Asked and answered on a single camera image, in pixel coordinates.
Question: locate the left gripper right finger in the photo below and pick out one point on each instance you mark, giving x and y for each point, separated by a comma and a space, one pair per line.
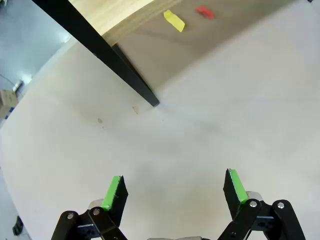
236, 197

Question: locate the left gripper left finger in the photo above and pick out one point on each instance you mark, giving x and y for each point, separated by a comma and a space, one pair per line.
115, 195

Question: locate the small black object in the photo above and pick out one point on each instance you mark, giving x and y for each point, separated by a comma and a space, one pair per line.
18, 225

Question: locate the cardboard box with blue tape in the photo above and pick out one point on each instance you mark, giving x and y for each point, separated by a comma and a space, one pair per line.
4, 112

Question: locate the plain cardboard box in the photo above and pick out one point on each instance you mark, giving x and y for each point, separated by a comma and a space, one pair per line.
8, 97

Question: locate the yellow paper scrap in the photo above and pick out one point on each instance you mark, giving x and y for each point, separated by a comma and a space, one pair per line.
174, 20

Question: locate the red paper scrap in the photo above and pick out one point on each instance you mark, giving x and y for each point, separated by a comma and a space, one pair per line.
205, 12

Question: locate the black frame wooden shelf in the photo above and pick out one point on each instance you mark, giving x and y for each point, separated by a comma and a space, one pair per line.
112, 15

